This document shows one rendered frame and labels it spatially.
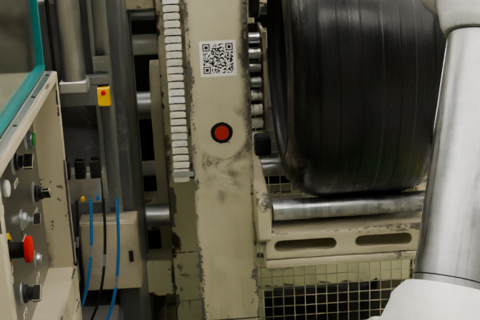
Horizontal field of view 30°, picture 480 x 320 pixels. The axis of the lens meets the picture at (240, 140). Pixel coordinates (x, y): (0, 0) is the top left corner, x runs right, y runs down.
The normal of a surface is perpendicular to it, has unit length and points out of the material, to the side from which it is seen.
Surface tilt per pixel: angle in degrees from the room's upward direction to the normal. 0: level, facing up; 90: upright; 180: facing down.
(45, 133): 90
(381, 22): 67
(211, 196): 90
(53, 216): 90
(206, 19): 90
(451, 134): 60
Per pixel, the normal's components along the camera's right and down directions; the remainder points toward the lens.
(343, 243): 0.07, 0.29
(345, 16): 0.04, -0.18
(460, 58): -0.69, -0.28
